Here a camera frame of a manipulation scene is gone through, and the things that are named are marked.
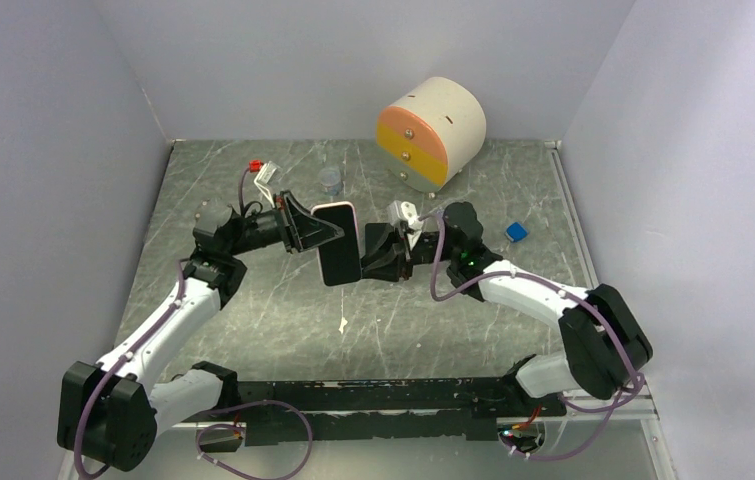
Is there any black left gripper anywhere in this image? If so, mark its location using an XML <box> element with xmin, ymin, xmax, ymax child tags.
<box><xmin>228</xmin><ymin>191</ymin><xmax>345</xmax><ymax>257</ymax></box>

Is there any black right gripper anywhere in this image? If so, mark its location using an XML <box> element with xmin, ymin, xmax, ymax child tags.
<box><xmin>352</xmin><ymin>223</ymin><xmax>459</xmax><ymax>283</ymax></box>

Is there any pink cased phone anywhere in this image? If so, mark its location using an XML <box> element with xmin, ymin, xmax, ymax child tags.
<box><xmin>313</xmin><ymin>205</ymin><xmax>363</xmax><ymax>287</ymax></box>

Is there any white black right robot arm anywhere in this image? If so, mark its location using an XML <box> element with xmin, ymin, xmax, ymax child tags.
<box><xmin>361</xmin><ymin>201</ymin><xmax>653</xmax><ymax>415</ymax></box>

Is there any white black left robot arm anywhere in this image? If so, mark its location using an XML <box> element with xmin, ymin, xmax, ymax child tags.
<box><xmin>57</xmin><ymin>190</ymin><xmax>358</xmax><ymax>479</ymax></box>

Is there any round cream drawer box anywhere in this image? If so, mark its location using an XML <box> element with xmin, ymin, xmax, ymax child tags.
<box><xmin>375</xmin><ymin>76</ymin><xmax>487</xmax><ymax>194</ymax></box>

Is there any small blue box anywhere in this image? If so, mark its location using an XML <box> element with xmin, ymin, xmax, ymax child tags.
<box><xmin>505</xmin><ymin>222</ymin><xmax>529</xmax><ymax>243</ymax></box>

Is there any black base bar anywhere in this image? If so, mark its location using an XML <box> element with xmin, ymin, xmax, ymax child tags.
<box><xmin>172</xmin><ymin>376</ymin><xmax>567</xmax><ymax>448</ymax></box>

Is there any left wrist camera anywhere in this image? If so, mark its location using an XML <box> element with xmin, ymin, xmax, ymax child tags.
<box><xmin>248</xmin><ymin>159</ymin><xmax>280</xmax><ymax>192</ymax></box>

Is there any aluminium side rail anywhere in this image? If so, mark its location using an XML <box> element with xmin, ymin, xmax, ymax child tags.
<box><xmin>543</xmin><ymin>140</ymin><xmax>601</xmax><ymax>289</ymax></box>

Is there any aluminium front rail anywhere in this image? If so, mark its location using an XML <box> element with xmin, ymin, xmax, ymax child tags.
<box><xmin>58</xmin><ymin>390</ymin><xmax>657</xmax><ymax>439</ymax></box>

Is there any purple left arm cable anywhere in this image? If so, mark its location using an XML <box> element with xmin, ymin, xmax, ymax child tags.
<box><xmin>72</xmin><ymin>168</ymin><xmax>315</xmax><ymax>480</ymax></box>

